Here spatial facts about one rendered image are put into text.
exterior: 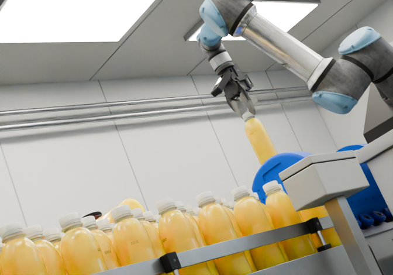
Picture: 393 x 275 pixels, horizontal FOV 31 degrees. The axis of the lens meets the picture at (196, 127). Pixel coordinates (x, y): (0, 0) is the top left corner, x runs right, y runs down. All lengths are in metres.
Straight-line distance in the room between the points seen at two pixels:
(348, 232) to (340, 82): 0.52
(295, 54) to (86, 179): 4.14
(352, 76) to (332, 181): 0.48
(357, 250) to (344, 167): 0.20
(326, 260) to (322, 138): 6.54
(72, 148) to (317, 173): 4.60
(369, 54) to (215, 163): 4.94
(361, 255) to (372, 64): 0.63
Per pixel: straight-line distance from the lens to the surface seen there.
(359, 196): 2.16
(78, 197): 5.92
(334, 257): 1.75
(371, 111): 2.26
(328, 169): 1.68
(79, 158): 6.09
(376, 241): 2.14
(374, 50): 2.10
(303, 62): 2.07
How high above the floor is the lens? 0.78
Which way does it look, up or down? 17 degrees up
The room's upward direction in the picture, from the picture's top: 23 degrees counter-clockwise
